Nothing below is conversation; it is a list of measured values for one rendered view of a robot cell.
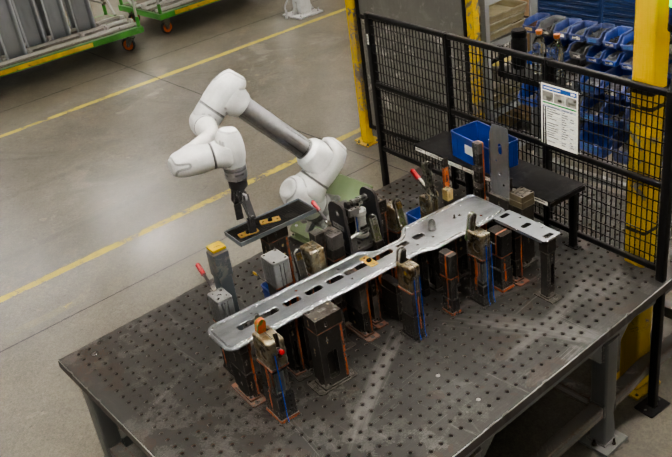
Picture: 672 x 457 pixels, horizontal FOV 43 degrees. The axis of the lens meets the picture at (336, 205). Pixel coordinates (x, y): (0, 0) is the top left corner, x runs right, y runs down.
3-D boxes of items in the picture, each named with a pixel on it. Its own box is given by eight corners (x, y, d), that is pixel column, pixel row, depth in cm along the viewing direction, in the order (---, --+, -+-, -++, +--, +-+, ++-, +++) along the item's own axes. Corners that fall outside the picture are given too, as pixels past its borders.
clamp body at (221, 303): (232, 380, 336) (215, 305, 319) (219, 367, 344) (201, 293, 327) (253, 369, 340) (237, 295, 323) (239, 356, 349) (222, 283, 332)
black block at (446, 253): (454, 320, 352) (450, 261, 338) (436, 310, 360) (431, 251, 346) (468, 312, 355) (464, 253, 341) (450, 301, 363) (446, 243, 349)
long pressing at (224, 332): (232, 357, 302) (231, 354, 301) (202, 330, 318) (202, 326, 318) (508, 211, 366) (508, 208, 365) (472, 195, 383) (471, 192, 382)
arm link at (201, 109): (186, 129, 366) (204, 103, 365) (178, 121, 382) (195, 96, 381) (211, 145, 371) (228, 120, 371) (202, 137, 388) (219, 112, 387)
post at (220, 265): (233, 346, 355) (213, 257, 334) (224, 338, 361) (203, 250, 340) (248, 338, 359) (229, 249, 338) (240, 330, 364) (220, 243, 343)
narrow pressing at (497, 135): (509, 200, 372) (507, 129, 356) (490, 192, 380) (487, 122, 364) (510, 200, 372) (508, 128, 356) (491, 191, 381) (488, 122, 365)
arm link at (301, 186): (295, 211, 420) (266, 194, 404) (316, 181, 419) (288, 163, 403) (313, 226, 409) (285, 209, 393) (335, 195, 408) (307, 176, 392)
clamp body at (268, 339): (282, 429, 308) (266, 350, 291) (261, 409, 319) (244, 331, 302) (306, 415, 313) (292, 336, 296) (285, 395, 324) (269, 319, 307)
